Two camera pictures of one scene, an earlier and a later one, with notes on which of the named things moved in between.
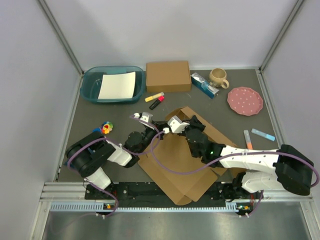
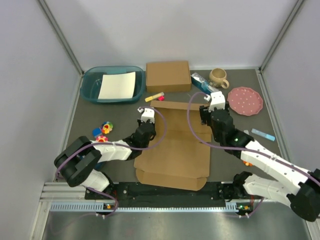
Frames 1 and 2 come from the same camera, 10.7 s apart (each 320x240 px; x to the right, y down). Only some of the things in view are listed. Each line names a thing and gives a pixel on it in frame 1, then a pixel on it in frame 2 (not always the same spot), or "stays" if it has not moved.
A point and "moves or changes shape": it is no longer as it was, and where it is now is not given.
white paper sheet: [120, 86] stays
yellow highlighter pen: [152, 97] stays
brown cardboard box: [176, 165] moves or changes shape
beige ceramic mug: [217, 78] stays
